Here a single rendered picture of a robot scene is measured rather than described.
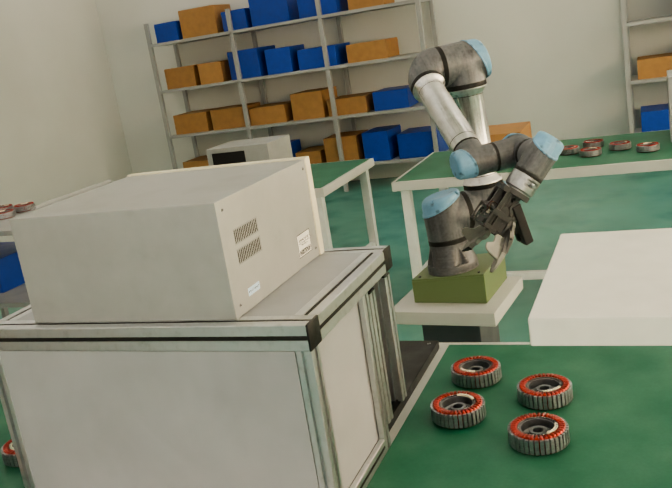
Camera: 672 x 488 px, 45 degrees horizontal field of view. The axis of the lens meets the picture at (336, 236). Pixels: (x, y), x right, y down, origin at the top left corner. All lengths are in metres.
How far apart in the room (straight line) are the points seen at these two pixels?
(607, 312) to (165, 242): 0.75
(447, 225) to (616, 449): 0.98
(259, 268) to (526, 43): 7.03
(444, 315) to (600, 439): 0.82
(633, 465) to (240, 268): 0.76
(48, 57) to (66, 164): 1.16
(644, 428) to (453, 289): 0.88
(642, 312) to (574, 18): 7.38
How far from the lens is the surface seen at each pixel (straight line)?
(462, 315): 2.30
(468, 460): 1.58
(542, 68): 8.31
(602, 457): 1.57
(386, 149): 8.17
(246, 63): 8.64
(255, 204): 1.43
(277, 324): 1.30
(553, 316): 0.94
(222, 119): 8.87
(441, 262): 2.37
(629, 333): 0.94
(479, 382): 1.84
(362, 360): 1.54
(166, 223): 1.37
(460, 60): 2.32
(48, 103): 9.30
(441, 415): 1.68
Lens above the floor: 1.54
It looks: 14 degrees down
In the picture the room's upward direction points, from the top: 9 degrees counter-clockwise
